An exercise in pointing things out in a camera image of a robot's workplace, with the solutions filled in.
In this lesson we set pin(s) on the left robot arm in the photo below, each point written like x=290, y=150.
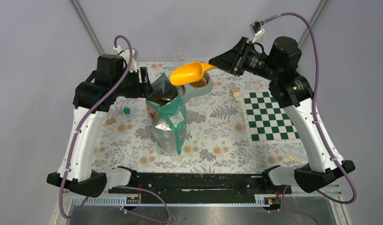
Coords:
x=115, y=76

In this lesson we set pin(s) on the green white checkerboard mat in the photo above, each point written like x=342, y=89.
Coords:
x=266, y=122

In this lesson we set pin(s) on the mint green double bowl stand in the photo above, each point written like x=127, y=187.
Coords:
x=192, y=92

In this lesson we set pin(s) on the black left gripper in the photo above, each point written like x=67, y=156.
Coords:
x=140, y=90

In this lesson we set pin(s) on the steel bowl with kibble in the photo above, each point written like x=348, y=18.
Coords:
x=202, y=82

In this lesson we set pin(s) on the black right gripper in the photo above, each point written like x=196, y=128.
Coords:
x=237, y=56

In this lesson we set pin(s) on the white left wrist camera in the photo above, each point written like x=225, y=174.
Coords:
x=130, y=59

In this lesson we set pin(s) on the brown kibble in bag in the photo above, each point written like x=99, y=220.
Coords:
x=161, y=100

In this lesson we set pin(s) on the orange plastic scoop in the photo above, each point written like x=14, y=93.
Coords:
x=189, y=73

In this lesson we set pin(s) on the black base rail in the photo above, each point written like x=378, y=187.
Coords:
x=196, y=188

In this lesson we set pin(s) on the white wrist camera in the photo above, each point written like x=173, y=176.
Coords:
x=257, y=30
x=130, y=59

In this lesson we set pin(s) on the clear water bottle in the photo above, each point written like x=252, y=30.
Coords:
x=181, y=56

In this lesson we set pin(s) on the white yellow toy block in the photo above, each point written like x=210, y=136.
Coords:
x=237, y=96

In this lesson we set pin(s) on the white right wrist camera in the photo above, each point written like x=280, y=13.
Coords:
x=257, y=30

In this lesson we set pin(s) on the small teal cube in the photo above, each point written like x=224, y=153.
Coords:
x=126, y=110

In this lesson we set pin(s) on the green pet food bag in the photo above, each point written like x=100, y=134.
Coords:
x=168, y=122

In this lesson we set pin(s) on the floral patterned table mat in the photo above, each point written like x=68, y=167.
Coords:
x=216, y=139

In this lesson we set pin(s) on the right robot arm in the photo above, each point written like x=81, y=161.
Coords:
x=294, y=95

